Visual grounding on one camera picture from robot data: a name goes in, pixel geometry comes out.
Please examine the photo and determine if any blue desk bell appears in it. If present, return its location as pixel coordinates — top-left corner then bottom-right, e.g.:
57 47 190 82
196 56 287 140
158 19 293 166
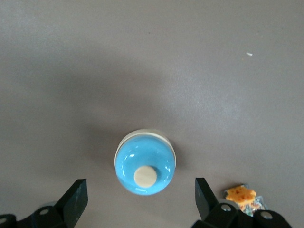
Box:
114 129 177 196

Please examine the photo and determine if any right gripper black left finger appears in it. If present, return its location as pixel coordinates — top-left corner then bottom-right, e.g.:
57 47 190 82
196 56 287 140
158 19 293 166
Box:
0 179 88 228

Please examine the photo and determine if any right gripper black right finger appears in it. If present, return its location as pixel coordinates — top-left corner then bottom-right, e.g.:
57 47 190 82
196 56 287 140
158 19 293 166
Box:
192 177 293 228

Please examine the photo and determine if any red yellow emergency stop button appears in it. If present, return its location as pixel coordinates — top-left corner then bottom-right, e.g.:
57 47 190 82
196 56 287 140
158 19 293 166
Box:
222 182 270 217

